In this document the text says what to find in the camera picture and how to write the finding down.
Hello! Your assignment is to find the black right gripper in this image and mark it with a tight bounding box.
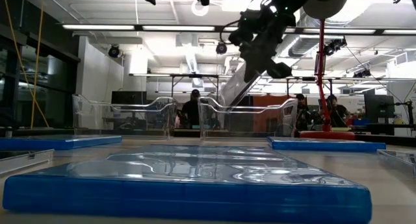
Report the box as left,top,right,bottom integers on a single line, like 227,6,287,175
227,5,297,84

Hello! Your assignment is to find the blue plastic disc case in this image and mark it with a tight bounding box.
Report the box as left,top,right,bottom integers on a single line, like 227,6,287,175
0,135,123,151
266,136,387,153
2,144,373,224

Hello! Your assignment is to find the jewel case black-white swirl cover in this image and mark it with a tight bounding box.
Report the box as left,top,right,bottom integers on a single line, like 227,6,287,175
376,149,416,178
0,149,55,177

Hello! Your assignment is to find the long ceiling light bar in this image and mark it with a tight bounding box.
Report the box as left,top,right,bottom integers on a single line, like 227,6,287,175
61,23,416,36

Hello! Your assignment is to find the orange partition panel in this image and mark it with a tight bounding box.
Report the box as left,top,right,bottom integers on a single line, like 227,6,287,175
252,94,295,133

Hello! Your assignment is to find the person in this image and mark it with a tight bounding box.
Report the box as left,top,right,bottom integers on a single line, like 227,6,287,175
324,93,352,128
294,93,315,131
179,89,203,128

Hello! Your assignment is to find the clear plastic bin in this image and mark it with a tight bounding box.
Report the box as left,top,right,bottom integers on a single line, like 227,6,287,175
71,93,179,139
197,96,299,140

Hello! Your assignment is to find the red desk lamp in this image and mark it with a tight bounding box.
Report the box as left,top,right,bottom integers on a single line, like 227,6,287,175
298,0,356,141

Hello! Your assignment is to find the black computer monitor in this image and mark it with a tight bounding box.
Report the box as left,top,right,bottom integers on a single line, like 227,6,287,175
363,89,396,123

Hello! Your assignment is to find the white ring light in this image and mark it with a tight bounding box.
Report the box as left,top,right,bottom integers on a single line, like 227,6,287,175
190,0,210,17

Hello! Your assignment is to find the black camera on rig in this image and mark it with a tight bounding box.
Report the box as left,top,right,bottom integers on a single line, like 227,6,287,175
324,36,348,57

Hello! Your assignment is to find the dark wall screen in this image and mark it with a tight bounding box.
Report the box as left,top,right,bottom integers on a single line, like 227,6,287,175
111,90,148,105

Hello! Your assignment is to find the black aluminium table frame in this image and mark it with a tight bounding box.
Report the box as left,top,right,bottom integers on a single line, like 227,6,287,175
0,127,416,147

